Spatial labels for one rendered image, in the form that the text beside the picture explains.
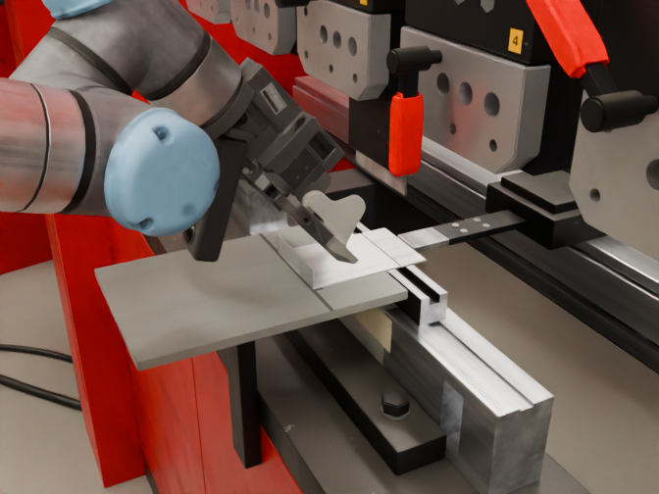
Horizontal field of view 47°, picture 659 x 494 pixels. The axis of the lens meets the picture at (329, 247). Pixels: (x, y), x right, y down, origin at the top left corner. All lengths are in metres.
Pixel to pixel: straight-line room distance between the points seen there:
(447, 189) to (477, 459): 0.50
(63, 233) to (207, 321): 0.96
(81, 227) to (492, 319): 1.47
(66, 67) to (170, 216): 0.17
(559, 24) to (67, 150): 0.27
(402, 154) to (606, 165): 0.17
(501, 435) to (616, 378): 1.78
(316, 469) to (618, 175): 0.40
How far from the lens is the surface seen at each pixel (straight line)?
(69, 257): 1.64
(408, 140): 0.57
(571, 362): 2.44
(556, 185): 0.91
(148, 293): 0.74
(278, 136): 0.68
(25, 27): 1.49
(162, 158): 0.45
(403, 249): 0.80
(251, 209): 1.08
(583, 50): 0.41
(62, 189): 0.45
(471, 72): 0.54
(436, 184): 1.11
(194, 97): 0.62
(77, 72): 0.58
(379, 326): 0.77
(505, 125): 0.52
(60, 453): 2.14
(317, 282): 0.73
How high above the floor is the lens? 1.37
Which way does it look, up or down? 27 degrees down
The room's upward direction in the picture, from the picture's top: straight up
